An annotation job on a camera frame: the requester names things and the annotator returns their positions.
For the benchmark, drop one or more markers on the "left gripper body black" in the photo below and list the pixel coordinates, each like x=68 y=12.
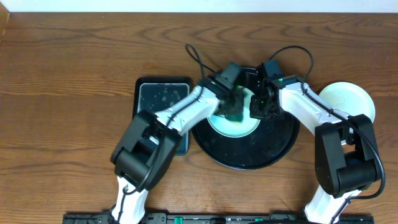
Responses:
x=232 y=106

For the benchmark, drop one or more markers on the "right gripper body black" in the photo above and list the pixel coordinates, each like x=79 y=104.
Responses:
x=267 y=111

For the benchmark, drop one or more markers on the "green yellow sponge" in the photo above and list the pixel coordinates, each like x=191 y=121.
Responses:
x=234 y=116

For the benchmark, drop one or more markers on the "pale green plate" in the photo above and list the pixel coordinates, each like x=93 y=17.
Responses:
x=234 y=129
x=349 y=98

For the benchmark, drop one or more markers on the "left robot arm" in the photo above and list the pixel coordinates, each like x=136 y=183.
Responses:
x=147 y=147

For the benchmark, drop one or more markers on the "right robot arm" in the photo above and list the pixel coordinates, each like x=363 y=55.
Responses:
x=347 y=162

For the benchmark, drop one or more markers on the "black rectangular water tray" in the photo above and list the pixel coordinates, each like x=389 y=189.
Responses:
x=159 y=93

